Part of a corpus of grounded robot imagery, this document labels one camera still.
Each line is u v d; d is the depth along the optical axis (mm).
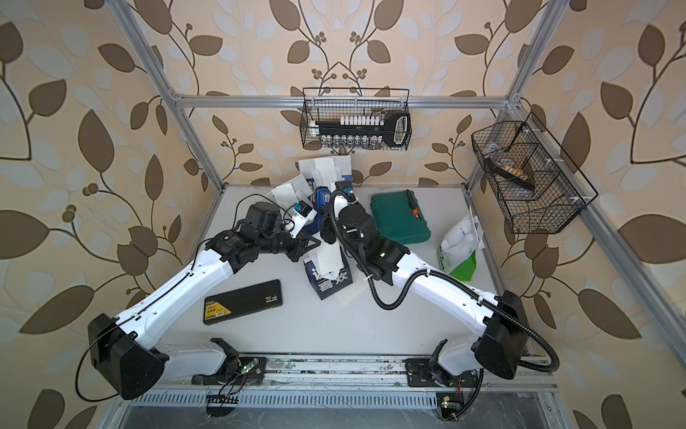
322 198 680
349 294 889
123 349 381
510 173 748
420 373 723
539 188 732
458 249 811
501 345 385
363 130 845
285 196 866
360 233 491
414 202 1153
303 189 893
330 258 767
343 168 974
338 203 615
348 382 737
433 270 475
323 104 912
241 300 882
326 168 963
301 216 652
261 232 586
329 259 768
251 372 736
